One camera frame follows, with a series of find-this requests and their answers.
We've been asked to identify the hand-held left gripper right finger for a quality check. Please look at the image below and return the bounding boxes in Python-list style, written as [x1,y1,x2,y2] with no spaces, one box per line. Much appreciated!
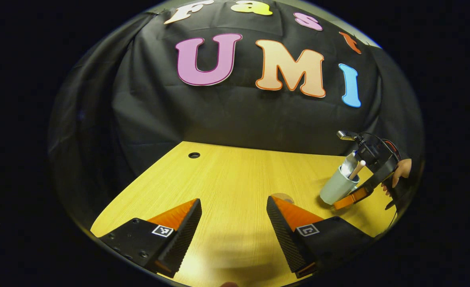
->
[266,195,375,279]

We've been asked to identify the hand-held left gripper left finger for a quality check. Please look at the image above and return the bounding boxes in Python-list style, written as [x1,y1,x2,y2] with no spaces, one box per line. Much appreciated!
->
[99,198,203,279]

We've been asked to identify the light blue cup wooden handle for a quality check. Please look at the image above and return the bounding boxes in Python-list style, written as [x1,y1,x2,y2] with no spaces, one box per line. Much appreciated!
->
[320,165,360,206]

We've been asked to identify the pale pink toothbrush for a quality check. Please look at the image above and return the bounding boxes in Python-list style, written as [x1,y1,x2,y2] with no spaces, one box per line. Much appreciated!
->
[349,160,366,181]

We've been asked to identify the white toothpaste tube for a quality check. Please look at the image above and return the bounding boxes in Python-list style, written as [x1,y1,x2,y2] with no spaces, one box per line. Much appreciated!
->
[341,151,358,179]

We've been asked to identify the wooden desktop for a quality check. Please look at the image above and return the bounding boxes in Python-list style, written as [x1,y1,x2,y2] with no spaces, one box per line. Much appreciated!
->
[90,141,398,287]

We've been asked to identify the black backdrop cloth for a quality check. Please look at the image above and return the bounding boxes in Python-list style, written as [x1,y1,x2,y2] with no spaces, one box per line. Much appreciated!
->
[47,0,425,224]

